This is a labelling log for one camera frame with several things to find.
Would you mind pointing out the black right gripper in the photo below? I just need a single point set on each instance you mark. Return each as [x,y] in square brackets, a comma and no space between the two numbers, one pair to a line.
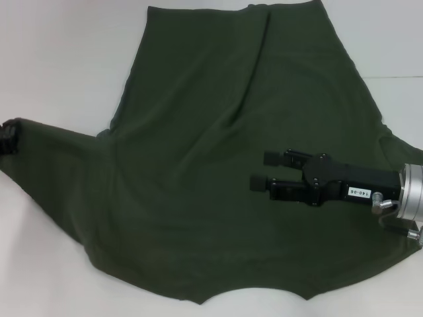
[343,181]

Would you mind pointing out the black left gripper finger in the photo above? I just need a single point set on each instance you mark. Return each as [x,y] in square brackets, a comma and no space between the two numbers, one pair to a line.
[11,128]
[8,145]

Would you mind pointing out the dark green t-shirt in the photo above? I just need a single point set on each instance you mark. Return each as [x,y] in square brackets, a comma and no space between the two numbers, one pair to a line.
[215,148]

